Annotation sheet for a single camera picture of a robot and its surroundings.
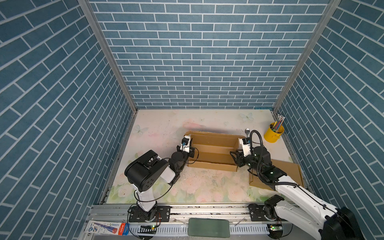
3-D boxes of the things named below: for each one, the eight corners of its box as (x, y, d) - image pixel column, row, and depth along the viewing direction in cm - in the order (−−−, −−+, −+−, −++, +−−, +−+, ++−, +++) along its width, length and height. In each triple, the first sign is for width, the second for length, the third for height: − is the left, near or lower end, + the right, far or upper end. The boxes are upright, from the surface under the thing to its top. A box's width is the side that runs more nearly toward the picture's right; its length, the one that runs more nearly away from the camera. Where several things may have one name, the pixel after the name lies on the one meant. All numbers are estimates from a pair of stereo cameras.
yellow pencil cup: (266, 142, 103) (272, 132, 95) (262, 132, 109) (268, 122, 100) (278, 142, 104) (286, 133, 95) (274, 133, 109) (281, 122, 100)
